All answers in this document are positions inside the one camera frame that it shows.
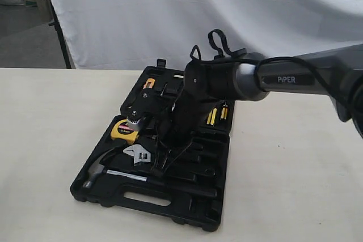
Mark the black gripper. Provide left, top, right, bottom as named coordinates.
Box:
left=151, top=91, right=218, bottom=178

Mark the black plastic tool case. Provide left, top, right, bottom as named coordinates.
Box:
left=70, top=59, right=234, bottom=232

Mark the black adjustable wrench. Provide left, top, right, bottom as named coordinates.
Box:
left=123, top=144, right=216, bottom=177

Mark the steel claw hammer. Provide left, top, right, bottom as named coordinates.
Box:
left=82, top=150, right=217, bottom=198

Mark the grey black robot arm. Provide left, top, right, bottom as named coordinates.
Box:
left=152, top=45, right=362, bottom=176

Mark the yellow tape measure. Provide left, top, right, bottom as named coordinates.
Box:
left=110, top=119, right=138, bottom=145

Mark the long yellow black screwdriver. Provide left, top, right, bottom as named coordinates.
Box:
left=206, top=108, right=217, bottom=126

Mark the short yellow black screwdriver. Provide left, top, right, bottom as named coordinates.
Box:
left=221, top=100, right=229, bottom=120

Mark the orange utility knife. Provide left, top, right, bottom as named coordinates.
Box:
left=143, top=78, right=155, bottom=88

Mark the white backdrop cloth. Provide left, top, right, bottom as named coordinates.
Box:
left=51, top=0, right=362, bottom=70

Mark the black backdrop stand pole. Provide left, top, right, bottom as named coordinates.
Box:
left=48, top=2, right=72, bottom=69

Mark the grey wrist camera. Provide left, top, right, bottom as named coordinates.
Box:
left=127, top=88, right=168, bottom=131

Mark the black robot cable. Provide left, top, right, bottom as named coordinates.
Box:
left=188, top=28, right=358, bottom=107

